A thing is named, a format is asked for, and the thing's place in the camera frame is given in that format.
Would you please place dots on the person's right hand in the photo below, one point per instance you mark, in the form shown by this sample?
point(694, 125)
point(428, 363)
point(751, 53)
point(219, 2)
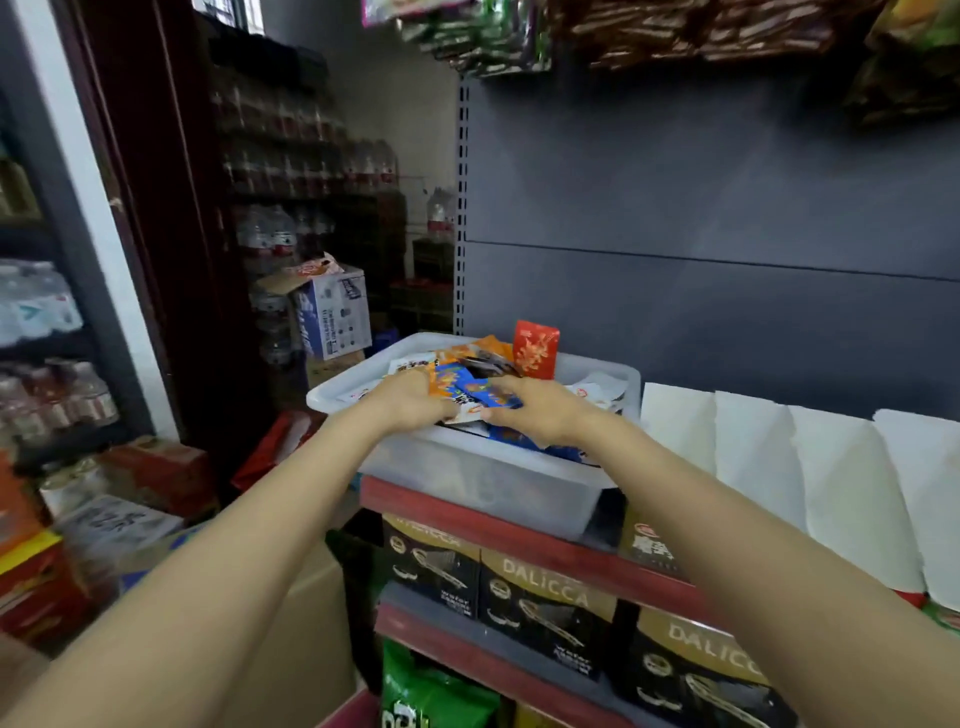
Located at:
point(543, 413)

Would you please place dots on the person's left hand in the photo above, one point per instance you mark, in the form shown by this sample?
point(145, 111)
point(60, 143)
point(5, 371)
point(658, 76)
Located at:
point(408, 402)

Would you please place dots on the pile of snack packets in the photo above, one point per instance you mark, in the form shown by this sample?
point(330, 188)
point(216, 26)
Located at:
point(608, 393)

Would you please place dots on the white plastic bin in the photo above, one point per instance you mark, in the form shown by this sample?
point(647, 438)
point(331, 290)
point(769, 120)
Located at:
point(480, 480)

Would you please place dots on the gold display box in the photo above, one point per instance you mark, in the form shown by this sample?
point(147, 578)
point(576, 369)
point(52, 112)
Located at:
point(675, 428)

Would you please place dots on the blue display box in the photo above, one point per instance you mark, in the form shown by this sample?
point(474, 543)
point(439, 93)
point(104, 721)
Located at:
point(758, 450)

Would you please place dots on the red display box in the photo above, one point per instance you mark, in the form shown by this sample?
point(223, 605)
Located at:
point(848, 480)

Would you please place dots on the green display box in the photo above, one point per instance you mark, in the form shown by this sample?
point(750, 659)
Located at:
point(930, 480)

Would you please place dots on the person's left forearm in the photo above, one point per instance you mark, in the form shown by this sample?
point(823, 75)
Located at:
point(195, 585)

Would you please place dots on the person's right forearm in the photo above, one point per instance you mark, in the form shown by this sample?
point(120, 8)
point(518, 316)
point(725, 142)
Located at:
point(750, 570)

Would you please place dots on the plain brown cardboard carton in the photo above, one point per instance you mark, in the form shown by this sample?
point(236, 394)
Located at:
point(333, 369)

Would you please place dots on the white blue carton box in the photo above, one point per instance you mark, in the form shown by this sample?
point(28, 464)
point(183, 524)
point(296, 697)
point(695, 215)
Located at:
point(333, 315)

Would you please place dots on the green snack bag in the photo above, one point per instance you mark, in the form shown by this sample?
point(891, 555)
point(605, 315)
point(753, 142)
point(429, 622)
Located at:
point(435, 690)

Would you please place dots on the blue print cardboard carton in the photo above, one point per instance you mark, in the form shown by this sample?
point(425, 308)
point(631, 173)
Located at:
point(120, 533)

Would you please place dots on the red plastic bag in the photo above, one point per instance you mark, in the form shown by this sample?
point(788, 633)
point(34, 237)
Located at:
point(270, 450)

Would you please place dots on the dark rack of bottled water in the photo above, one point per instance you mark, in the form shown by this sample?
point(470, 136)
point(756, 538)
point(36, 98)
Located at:
point(285, 165)

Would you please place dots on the row of white label bottles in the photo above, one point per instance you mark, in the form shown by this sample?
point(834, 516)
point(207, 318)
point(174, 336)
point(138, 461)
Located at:
point(68, 402)

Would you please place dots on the row of hanging green bags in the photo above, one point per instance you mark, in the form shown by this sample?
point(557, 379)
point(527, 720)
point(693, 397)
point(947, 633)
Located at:
point(488, 38)

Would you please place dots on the row of clear water bottles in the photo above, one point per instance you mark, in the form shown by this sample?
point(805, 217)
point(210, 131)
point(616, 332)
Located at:
point(38, 300)

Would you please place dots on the hanging pastel candy bag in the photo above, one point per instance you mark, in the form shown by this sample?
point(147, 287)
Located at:
point(398, 9)

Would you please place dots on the row of hanging brown bags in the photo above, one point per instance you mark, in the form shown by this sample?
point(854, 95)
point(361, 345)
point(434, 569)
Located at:
point(690, 30)

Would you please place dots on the red yellow carton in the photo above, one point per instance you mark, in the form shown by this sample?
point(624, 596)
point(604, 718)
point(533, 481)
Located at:
point(38, 585)

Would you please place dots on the dark brown door frame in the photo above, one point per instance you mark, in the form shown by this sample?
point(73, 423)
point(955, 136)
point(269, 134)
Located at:
point(150, 225)

